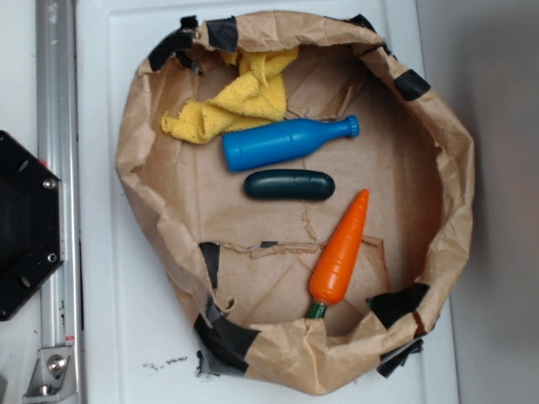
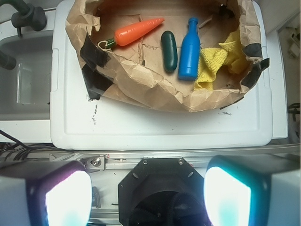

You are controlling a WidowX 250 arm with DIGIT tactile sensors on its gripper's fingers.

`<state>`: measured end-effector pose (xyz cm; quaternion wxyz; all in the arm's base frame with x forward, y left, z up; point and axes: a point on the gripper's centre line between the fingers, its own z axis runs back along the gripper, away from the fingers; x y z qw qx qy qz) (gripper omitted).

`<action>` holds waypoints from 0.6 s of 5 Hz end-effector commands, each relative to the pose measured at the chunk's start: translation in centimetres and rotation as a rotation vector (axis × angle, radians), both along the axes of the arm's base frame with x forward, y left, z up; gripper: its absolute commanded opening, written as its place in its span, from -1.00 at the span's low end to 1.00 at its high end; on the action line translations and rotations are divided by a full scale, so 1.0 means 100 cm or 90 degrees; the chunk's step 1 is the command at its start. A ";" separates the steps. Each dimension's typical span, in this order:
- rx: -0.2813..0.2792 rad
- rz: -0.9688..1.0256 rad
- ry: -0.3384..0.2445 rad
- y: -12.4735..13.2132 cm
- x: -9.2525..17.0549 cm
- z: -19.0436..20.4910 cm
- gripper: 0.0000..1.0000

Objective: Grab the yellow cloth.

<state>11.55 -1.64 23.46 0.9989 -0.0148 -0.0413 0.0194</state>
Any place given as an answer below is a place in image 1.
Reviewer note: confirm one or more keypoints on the orange toy carrot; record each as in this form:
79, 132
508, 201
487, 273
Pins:
331, 277

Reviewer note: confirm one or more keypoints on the metal corner bracket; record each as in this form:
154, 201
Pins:
54, 377

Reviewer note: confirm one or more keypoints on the brown paper bag tray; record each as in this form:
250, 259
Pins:
241, 267

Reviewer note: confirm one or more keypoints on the blue plastic bottle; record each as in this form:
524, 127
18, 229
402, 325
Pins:
284, 141

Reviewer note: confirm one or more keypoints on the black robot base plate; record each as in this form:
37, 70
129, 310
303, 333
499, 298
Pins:
30, 225

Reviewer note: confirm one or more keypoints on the dark green toy cucumber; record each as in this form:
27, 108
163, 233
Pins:
280, 184

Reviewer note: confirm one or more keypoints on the aluminium rail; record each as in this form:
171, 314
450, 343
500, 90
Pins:
61, 295

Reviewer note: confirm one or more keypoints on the yellow cloth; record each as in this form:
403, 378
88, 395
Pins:
256, 97

